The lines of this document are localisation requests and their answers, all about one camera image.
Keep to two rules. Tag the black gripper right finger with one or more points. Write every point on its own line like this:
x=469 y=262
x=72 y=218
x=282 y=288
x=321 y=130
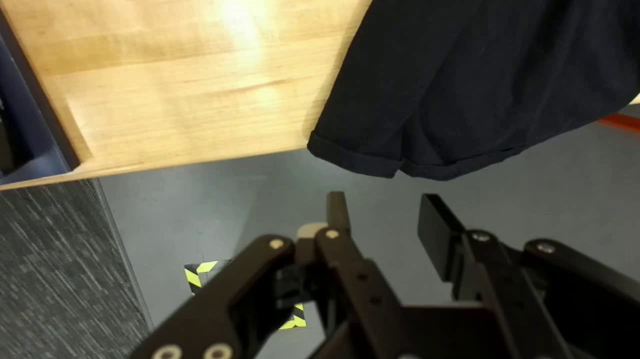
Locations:
x=479 y=268

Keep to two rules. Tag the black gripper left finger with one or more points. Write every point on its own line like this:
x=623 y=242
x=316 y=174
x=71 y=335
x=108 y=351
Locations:
x=359 y=312

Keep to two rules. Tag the black shirt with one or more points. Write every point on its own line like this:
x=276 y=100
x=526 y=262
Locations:
x=441 y=88

